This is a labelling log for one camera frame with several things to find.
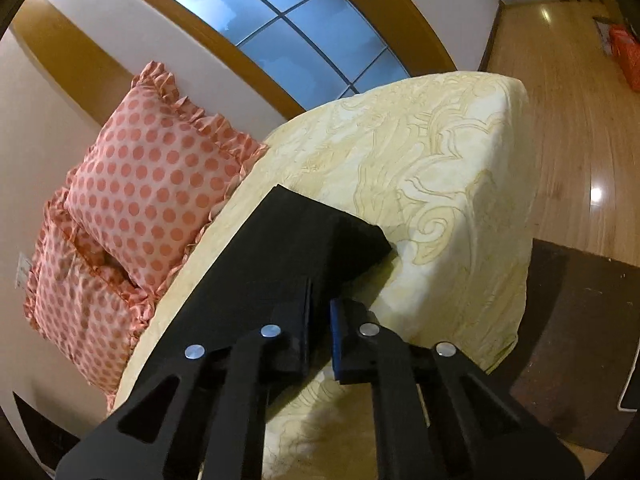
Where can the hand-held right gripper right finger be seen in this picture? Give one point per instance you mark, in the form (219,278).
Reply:
(339,345)

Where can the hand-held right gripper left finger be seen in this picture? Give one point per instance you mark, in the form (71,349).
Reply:
(295,345)

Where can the black pants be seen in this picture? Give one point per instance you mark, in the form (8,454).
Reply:
(280,255)

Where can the bed with yellow patterned sheet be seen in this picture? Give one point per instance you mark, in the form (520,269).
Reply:
(400,200)

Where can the pink polka dot ruffled pillow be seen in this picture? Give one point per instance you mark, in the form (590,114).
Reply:
(75,305)
(155,175)

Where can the dark brown rug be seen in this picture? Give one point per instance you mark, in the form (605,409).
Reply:
(580,345)

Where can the wooden framed grid window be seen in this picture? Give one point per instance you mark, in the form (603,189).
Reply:
(280,15)

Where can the orange bag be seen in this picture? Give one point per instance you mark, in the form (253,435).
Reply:
(626,50)

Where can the white wall outlet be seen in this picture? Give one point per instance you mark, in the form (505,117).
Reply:
(21,270)

